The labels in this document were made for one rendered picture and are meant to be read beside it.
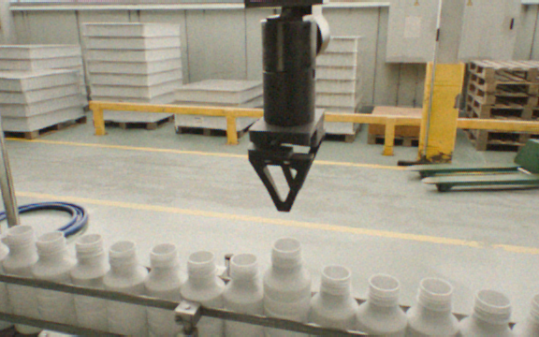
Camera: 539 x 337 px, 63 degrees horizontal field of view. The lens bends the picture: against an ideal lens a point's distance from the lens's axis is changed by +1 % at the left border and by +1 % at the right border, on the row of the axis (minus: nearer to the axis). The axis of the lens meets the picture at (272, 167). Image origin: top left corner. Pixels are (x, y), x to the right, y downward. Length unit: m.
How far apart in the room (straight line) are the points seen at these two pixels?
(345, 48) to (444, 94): 1.48
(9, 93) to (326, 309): 6.50
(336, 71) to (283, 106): 5.38
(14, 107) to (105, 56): 1.39
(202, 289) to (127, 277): 0.11
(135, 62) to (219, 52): 1.83
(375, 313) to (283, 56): 0.31
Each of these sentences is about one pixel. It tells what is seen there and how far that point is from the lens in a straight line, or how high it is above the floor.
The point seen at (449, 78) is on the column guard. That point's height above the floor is 0.96.
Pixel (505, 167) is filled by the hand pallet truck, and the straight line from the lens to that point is 5.05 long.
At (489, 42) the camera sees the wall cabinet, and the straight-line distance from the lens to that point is 7.28.
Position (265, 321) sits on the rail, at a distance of 0.57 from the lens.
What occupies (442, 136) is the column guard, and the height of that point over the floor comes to 0.35.
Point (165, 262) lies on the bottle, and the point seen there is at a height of 1.15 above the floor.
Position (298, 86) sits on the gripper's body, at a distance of 0.46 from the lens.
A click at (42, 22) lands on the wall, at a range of 9.94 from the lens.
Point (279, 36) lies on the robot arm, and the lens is 0.45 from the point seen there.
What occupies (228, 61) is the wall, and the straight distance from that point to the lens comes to 8.00.
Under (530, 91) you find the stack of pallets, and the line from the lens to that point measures 5.99.
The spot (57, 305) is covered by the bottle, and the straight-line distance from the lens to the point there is 0.73.
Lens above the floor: 1.45
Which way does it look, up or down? 18 degrees down
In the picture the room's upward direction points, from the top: straight up
